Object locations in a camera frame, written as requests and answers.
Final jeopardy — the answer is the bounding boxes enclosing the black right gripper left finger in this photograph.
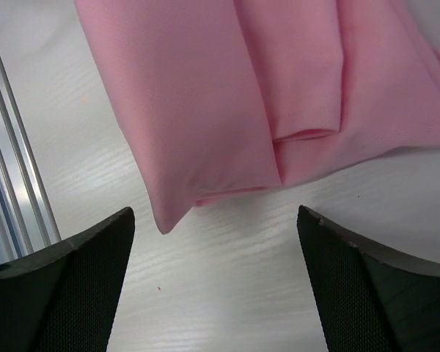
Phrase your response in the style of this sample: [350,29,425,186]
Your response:
[0,207,135,352]

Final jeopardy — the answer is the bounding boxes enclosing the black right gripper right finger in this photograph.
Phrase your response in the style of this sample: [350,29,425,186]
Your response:
[297,206,440,351]

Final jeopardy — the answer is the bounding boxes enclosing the pink t shirt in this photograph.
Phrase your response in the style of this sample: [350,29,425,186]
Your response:
[76,1,440,234]

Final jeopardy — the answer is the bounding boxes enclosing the aluminium mounting rail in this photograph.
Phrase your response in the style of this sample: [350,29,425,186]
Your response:
[0,56,62,262]

